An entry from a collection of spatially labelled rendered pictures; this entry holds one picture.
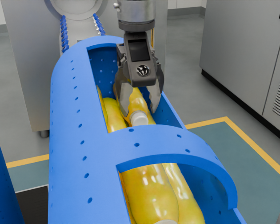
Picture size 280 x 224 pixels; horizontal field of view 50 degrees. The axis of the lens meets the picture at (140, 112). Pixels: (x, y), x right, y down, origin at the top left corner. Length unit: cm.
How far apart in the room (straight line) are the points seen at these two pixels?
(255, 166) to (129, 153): 198
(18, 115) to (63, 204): 252
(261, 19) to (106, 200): 235
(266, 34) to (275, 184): 111
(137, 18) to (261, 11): 207
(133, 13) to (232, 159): 186
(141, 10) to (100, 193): 35
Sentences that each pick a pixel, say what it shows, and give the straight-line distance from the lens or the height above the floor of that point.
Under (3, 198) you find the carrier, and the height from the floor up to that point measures 51.
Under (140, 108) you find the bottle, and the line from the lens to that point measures 69.
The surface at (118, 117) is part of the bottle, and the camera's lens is 71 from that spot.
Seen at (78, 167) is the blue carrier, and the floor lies 120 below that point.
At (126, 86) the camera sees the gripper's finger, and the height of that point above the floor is 118.
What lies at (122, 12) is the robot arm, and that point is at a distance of 58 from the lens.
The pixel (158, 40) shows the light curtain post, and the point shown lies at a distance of 143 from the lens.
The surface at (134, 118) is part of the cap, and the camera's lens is 67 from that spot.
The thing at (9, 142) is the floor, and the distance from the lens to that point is 260.
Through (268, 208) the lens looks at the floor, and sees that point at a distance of 207.
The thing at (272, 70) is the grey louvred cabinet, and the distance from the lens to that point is 252.
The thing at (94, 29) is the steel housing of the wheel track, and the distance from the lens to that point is 187.
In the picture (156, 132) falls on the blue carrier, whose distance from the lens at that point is 41.
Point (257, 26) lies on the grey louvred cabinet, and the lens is 262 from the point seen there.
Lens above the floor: 148
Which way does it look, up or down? 33 degrees down
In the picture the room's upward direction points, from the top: straight up
